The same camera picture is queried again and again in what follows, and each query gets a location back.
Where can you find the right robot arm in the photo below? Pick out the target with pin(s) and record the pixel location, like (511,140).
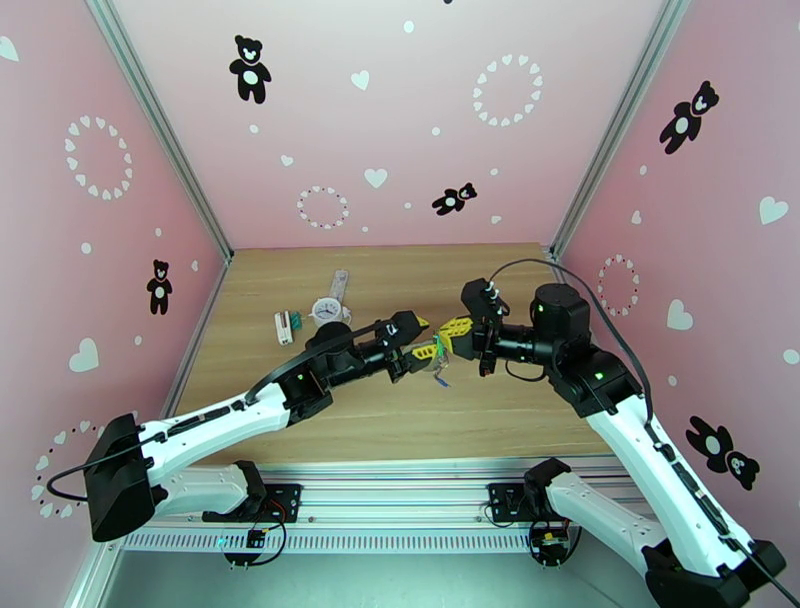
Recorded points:
(625,437)

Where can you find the aluminium frame leg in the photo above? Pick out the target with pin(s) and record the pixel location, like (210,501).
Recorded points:
(94,575)

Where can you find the blue key tag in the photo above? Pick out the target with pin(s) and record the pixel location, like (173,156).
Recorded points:
(442,381)

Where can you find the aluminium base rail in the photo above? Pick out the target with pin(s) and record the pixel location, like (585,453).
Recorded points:
(400,494)

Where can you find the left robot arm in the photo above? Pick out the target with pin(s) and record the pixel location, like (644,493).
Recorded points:
(206,425)

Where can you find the white and pink small box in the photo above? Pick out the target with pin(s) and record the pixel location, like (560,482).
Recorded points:
(283,334)

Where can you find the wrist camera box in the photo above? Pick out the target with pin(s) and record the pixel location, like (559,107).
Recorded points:
(403,328)
(478,300)

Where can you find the aluminium frame post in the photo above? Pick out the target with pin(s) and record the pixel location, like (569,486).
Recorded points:
(159,125)
(617,125)

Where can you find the small teal clip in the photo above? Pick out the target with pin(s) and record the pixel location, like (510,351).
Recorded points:
(295,320)

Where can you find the small black connector board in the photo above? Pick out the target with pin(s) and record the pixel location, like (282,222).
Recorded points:
(256,539)
(550,544)

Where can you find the green key tag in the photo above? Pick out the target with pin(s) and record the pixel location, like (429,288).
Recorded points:
(442,347)

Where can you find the grey metal lower panel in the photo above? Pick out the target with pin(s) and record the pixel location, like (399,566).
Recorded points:
(400,581)

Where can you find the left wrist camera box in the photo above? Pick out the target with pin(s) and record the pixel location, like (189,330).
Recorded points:
(403,328)

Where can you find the white alarm clock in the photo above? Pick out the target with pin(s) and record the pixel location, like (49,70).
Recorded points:
(325,308)

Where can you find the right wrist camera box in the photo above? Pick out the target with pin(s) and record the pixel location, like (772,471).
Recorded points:
(478,300)

